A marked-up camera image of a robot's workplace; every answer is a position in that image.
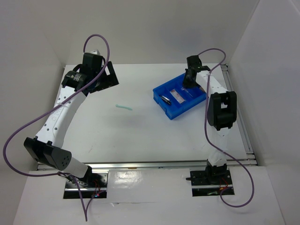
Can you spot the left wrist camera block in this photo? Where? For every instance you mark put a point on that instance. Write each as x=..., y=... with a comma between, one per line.
x=96, y=52

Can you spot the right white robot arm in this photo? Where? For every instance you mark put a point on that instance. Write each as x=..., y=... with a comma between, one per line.
x=221, y=114

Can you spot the aluminium rail front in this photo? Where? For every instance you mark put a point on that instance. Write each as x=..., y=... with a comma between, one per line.
x=180, y=164

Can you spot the black makeup comb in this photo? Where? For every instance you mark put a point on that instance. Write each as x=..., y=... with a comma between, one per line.
x=165, y=99

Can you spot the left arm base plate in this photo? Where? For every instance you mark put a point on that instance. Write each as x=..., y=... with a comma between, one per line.
x=98, y=188

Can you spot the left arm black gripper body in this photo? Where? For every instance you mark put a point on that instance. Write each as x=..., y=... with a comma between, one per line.
x=97, y=74

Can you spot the mint green makeup spatula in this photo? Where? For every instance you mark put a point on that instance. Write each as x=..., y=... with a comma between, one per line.
x=124, y=107

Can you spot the aluminium rail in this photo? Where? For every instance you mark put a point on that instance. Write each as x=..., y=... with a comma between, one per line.
x=180, y=164
x=250, y=155

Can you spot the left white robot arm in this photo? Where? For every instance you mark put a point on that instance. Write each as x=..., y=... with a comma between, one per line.
x=46, y=146

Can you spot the purple eyelash curler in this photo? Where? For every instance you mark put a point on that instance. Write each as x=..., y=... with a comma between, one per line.
x=183, y=89

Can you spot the clear pink makeup packet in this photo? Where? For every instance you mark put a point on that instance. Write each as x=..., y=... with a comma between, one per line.
x=177, y=96

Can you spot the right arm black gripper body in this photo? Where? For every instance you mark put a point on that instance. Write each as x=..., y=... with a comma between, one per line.
x=189, y=82

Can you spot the blue compartment organizer tray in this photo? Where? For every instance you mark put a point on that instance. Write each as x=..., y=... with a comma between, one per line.
x=174, y=99

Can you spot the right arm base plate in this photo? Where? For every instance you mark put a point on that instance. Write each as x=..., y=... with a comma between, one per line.
x=202, y=185

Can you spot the aluminium rail right side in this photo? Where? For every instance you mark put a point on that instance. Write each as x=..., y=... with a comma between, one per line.
x=250, y=155

